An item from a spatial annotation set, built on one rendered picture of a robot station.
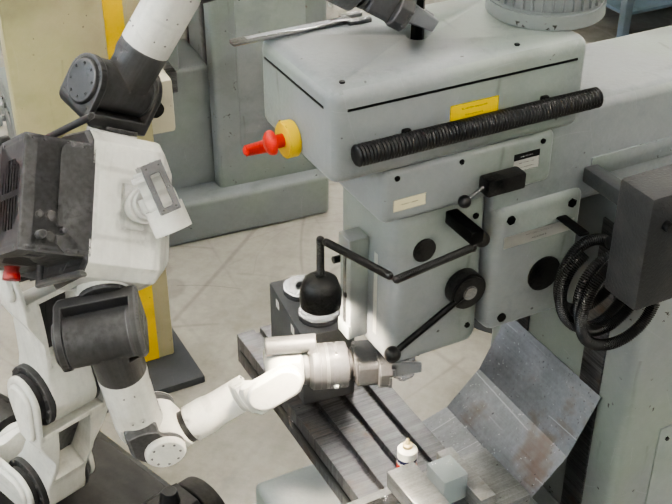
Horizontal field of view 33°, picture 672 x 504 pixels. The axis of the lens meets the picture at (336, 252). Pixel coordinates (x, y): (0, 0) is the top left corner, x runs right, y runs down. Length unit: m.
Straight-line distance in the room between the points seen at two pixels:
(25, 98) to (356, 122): 1.98
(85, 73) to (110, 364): 0.50
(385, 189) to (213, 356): 2.49
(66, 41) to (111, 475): 1.32
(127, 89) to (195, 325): 2.43
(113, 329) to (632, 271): 0.85
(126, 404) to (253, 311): 2.41
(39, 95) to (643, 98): 2.04
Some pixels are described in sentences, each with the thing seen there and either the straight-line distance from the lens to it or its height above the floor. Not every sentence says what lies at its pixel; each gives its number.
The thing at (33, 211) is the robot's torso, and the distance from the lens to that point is 1.91.
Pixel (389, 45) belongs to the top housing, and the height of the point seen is 1.89.
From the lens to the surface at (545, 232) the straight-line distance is 2.03.
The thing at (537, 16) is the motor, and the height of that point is 1.92.
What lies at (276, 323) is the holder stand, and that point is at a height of 1.06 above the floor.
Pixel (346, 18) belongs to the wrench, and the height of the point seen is 1.90.
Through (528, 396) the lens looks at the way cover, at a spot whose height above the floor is 1.02.
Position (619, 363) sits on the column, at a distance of 2.24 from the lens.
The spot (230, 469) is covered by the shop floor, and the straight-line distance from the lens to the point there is 3.75.
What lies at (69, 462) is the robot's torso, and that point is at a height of 0.75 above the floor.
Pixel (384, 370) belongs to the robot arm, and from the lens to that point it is 2.11.
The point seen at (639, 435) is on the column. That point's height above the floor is 1.05.
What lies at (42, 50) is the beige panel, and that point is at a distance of 3.50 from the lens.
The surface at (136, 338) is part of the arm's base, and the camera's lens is 1.93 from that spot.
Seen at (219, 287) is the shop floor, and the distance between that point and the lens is 4.57.
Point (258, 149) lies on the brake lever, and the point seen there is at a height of 1.70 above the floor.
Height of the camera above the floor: 2.58
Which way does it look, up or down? 33 degrees down
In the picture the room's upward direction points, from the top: straight up
